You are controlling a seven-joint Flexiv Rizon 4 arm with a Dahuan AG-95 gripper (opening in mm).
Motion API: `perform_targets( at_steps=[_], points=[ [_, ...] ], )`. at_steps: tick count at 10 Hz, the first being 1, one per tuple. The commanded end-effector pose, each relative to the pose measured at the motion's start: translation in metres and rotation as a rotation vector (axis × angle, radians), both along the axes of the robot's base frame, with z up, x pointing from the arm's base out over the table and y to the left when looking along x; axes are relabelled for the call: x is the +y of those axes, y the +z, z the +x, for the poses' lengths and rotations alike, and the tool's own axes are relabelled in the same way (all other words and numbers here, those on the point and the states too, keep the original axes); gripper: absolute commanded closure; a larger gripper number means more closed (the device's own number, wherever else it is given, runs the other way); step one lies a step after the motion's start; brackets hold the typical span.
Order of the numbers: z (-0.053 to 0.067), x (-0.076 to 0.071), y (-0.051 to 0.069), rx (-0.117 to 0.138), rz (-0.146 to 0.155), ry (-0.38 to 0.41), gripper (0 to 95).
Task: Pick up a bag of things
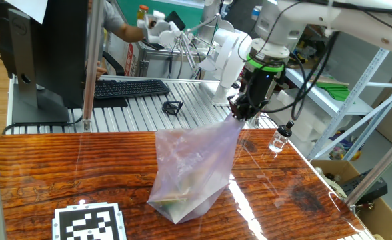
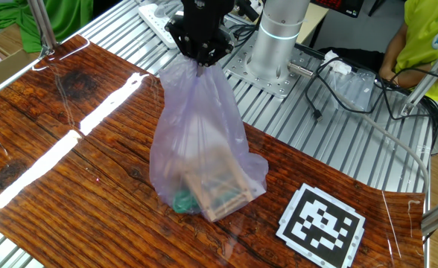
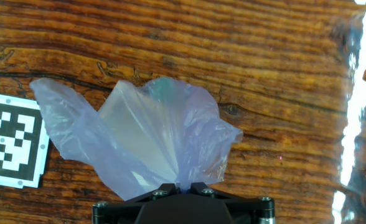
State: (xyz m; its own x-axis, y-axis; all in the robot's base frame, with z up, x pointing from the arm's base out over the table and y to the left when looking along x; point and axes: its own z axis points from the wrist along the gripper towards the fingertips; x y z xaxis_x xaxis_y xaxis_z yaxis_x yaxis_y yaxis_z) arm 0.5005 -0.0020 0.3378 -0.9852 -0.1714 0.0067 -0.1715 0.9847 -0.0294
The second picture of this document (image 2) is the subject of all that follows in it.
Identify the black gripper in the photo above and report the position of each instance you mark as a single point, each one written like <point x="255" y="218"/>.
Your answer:
<point x="206" y="16"/>

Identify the purple translucent plastic bag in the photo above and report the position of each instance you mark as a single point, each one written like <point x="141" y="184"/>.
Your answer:
<point x="200" y="123"/>

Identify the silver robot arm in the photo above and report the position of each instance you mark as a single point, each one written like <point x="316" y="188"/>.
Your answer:
<point x="278" y="37"/>

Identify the clear plastic bag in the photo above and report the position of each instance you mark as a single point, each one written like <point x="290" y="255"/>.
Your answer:
<point x="353" y="89"/>

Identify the green item in bag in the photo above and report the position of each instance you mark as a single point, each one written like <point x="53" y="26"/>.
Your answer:
<point x="184" y="203"/>

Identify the white power strip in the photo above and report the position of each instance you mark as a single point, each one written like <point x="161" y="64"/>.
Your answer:
<point x="155" y="22"/>

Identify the black cylindrical plug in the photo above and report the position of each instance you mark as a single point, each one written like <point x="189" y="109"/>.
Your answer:
<point x="249" y="9"/>

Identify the beige table board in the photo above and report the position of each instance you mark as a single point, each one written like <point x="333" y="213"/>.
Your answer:
<point x="314" y="22"/>

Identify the white crumpled paper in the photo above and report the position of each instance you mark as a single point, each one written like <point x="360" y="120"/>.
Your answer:
<point x="334" y="63"/>

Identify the black device with red digits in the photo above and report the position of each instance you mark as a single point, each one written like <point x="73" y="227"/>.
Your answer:
<point x="338" y="5"/>

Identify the large green cloth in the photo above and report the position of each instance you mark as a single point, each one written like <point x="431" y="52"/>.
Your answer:
<point x="55" y="18"/>

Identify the wood grain table mat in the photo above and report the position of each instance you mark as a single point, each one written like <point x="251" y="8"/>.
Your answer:
<point x="92" y="156"/>

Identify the open cardboard box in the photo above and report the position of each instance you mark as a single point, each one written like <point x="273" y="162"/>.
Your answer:
<point x="3" y="69"/>

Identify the black white fiducial marker board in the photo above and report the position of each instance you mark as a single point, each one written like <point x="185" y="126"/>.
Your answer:
<point x="321" y="227"/>

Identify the person in yellow shirt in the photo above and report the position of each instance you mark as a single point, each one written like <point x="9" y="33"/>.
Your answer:
<point x="424" y="41"/>

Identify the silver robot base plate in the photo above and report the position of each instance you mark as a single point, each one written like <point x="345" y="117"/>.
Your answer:
<point x="275" y="87"/>

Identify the aluminium frame rail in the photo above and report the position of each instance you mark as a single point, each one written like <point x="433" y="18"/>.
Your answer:
<point x="6" y="82"/>

